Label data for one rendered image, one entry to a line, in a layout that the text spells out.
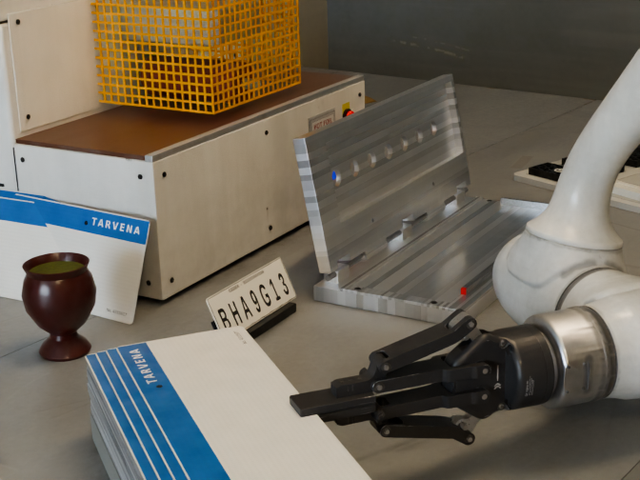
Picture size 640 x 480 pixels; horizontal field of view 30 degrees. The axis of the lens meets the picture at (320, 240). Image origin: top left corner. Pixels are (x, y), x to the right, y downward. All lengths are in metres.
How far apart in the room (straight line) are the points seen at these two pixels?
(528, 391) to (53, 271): 0.58
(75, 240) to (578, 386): 0.71
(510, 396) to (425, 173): 0.69
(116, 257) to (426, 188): 0.48
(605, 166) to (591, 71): 2.73
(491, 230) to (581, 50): 2.28
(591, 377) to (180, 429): 0.37
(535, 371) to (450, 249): 0.58
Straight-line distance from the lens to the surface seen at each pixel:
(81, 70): 1.71
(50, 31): 1.66
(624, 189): 1.94
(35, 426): 1.27
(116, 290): 1.50
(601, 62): 3.94
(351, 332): 1.43
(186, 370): 1.13
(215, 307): 1.39
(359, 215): 1.57
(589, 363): 1.11
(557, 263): 1.24
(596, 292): 1.18
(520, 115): 2.52
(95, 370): 1.15
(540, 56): 4.04
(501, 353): 1.10
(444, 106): 1.84
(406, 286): 1.51
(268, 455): 0.97
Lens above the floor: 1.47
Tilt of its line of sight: 19 degrees down
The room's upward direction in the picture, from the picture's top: 2 degrees counter-clockwise
